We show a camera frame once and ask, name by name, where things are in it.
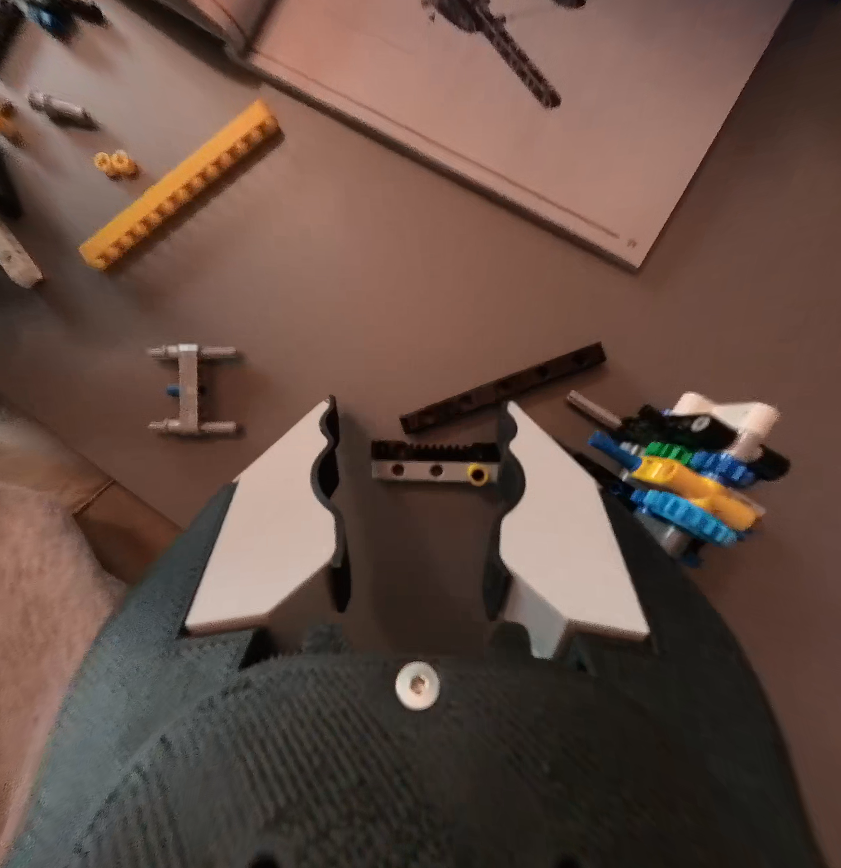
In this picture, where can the blue lego pin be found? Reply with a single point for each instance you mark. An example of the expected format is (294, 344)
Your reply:
(47, 19)

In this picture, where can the white lego beam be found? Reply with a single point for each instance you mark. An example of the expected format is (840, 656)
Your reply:
(13, 258)

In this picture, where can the colourful lego gear assembly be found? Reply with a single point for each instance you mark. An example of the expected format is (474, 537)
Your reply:
(685, 481)

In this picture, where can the black lego connector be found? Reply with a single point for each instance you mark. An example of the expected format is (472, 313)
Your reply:
(81, 10)

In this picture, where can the lego instruction booklet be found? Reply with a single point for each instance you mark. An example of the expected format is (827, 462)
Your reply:
(461, 135)

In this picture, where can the grey lego frame with pins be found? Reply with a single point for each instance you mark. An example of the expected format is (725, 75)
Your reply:
(188, 393)

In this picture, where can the black lego beam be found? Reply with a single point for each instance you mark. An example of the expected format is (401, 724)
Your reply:
(502, 390)

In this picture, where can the person's tan trousers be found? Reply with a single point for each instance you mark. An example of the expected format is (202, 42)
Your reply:
(122, 522)

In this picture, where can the grey lego axle pin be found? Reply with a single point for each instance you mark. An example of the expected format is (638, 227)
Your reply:
(61, 108)

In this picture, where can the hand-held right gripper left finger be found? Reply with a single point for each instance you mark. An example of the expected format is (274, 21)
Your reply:
(271, 529)

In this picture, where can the grey lego beam with rack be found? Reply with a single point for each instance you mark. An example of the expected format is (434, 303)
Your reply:
(420, 470)

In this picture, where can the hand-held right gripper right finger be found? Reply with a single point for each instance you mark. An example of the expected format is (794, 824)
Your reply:
(563, 542)

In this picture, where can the long yellow lego beam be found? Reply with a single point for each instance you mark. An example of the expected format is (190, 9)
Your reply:
(183, 183)

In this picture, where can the black lego panel piece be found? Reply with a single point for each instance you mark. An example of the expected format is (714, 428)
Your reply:
(0, 183)

